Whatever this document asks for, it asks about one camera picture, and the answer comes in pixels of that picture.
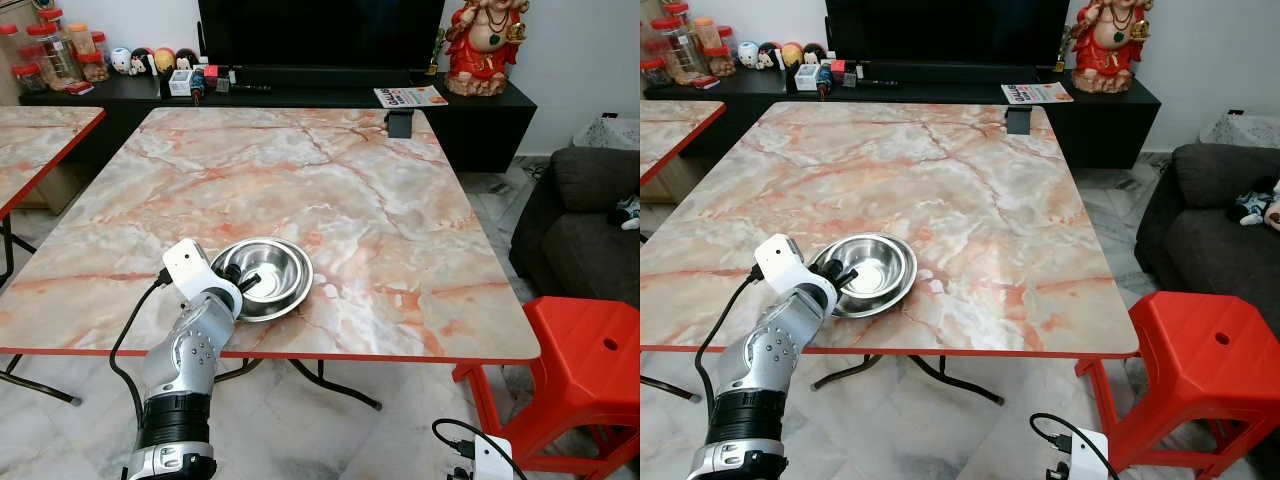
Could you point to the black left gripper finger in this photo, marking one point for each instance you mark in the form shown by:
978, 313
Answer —
834, 263
236, 268
252, 283
848, 277

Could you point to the stainless steel bowl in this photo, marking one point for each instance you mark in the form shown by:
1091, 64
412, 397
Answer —
285, 280
885, 275

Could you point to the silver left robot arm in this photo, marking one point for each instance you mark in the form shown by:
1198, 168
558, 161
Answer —
185, 350
765, 350

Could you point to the black metal table leg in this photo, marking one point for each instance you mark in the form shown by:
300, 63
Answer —
685, 395
60, 395
985, 396
370, 402
8, 240

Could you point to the light wooden cabinet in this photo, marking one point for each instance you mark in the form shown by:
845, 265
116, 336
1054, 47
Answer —
675, 180
65, 185

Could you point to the small white box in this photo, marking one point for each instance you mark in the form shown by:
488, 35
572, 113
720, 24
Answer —
807, 78
180, 83

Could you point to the small plush toy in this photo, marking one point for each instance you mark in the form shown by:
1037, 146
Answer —
1260, 205
628, 212

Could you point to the black round figurine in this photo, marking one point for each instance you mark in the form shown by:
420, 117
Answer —
143, 61
769, 55
186, 60
814, 55

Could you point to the yellow round figurine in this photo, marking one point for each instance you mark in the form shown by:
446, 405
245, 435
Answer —
791, 56
164, 61

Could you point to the dark grey table clamp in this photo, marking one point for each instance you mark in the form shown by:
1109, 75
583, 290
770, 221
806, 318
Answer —
399, 124
1019, 120

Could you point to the flat red packet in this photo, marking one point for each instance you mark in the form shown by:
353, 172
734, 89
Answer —
77, 88
702, 82

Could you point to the white round figurine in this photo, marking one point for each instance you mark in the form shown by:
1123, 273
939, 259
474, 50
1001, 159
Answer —
121, 60
748, 55

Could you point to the small jar with nuts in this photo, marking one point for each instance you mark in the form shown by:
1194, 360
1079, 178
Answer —
720, 62
92, 67

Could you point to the white orange printed leaflet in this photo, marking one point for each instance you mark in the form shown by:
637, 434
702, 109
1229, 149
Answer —
410, 97
1037, 93

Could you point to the dark grey fabric sofa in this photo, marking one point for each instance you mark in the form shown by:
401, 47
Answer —
1210, 240
580, 240

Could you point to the black flat screen television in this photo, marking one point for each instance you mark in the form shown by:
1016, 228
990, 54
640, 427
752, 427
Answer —
320, 30
945, 30

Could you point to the red plastic stool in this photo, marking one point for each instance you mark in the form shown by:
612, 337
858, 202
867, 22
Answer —
1200, 350
580, 360

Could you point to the white lace cloth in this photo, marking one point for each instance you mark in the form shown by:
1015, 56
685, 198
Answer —
608, 133
1240, 130

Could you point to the small clear jar red lid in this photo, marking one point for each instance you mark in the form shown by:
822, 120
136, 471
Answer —
28, 78
655, 72

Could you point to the jar with orange snacks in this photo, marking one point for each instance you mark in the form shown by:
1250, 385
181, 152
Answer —
80, 38
705, 33

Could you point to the large clear jar red lid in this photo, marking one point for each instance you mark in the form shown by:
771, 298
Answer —
50, 57
678, 50

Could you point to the black television console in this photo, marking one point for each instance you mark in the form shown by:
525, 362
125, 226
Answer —
1110, 125
480, 130

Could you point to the red laughing Buddha statue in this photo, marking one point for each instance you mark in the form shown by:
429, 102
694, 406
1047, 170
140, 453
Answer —
1110, 50
485, 50

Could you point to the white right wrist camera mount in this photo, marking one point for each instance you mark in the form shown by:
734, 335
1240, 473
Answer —
492, 460
1088, 455

